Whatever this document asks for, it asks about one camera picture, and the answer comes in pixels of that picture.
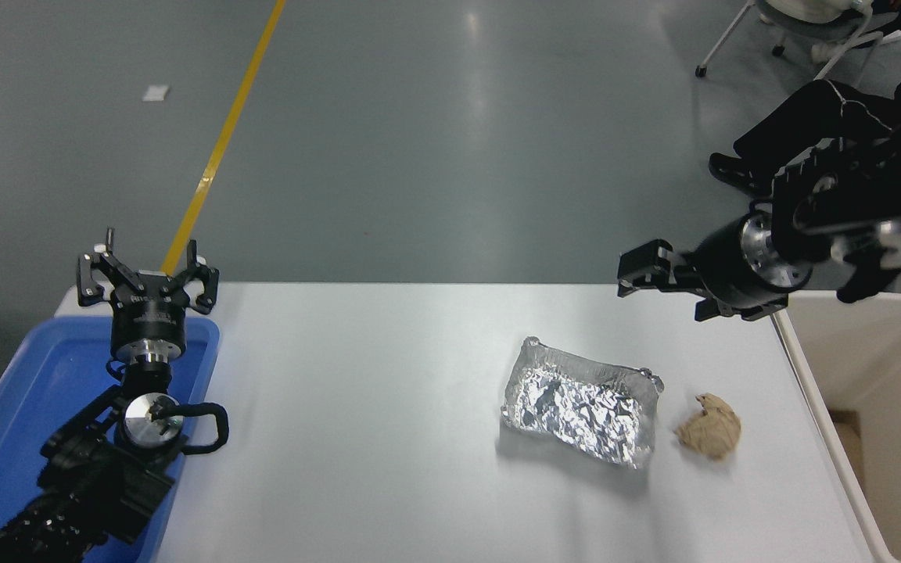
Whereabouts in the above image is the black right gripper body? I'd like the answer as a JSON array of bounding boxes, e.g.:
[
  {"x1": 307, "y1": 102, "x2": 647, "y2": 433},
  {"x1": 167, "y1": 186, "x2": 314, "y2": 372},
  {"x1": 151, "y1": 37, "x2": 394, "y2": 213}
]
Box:
[{"x1": 691, "y1": 219, "x2": 788, "y2": 314}]

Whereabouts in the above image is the blue plastic tray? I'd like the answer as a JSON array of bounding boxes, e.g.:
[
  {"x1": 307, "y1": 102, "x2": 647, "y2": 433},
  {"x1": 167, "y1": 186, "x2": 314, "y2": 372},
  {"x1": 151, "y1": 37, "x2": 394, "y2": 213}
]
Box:
[{"x1": 0, "y1": 317, "x2": 221, "y2": 563}]

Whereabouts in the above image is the crumpled silver foil tray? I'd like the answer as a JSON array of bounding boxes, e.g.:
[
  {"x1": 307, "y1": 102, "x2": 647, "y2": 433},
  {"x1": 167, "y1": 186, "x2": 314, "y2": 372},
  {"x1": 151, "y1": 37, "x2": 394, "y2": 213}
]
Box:
[{"x1": 500, "y1": 336, "x2": 665, "y2": 470}]

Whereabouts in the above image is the person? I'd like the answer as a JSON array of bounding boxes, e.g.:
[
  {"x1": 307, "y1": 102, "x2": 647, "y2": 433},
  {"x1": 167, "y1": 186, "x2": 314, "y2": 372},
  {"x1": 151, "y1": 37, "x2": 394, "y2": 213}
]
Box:
[
  {"x1": 709, "y1": 72, "x2": 901, "y2": 196},
  {"x1": 756, "y1": 0, "x2": 901, "y2": 65}
]

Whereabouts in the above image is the large pale plastic bin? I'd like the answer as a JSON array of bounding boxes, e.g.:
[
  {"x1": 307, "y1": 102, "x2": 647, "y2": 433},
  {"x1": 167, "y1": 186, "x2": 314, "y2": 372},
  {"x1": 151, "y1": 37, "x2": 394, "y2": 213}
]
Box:
[{"x1": 771, "y1": 291, "x2": 901, "y2": 563}]

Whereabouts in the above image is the crumpled tan paper ball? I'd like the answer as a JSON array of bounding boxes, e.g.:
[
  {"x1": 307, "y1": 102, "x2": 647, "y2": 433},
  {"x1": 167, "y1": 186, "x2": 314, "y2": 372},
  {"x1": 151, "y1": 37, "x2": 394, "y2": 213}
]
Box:
[{"x1": 674, "y1": 393, "x2": 742, "y2": 461}]

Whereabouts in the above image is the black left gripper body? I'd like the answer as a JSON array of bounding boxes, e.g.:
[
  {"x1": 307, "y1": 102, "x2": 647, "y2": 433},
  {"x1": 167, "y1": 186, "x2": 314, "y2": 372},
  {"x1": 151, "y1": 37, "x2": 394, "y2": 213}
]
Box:
[{"x1": 110, "y1": 273, "x2": 189, "y2": 368}]

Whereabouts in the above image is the white rolling chair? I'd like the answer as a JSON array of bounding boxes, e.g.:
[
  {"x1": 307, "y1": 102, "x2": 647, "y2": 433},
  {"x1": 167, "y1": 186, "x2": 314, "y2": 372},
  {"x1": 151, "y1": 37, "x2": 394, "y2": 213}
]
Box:
[{"x1": 695, "y1": 0, "x2": 893, "y2": 81}]

